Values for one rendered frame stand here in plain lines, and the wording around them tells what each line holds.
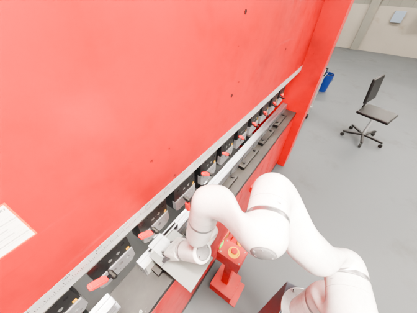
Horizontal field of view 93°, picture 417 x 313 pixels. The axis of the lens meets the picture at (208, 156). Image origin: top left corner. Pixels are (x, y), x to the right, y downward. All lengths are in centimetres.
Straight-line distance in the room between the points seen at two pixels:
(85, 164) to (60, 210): 12
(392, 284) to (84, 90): 277
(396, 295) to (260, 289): 122
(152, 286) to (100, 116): 92
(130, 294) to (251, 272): 126
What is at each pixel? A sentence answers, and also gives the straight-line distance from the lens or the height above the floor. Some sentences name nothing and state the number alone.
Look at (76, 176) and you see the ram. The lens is 55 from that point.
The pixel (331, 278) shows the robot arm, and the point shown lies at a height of 138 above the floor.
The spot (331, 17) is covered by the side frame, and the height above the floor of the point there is 184.
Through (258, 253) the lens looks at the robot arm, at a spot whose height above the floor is 163.
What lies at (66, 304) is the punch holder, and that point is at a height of 129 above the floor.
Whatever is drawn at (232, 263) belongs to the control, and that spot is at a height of 77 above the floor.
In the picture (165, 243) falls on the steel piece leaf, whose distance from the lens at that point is 115.
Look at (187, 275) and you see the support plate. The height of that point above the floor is 100.
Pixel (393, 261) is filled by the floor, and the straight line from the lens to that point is 293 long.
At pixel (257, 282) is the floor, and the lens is 218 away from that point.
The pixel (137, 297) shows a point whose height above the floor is 88.
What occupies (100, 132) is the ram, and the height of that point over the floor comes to 176.
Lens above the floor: 203
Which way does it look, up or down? 42 degrees down
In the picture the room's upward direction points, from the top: 3 degrees clockwise
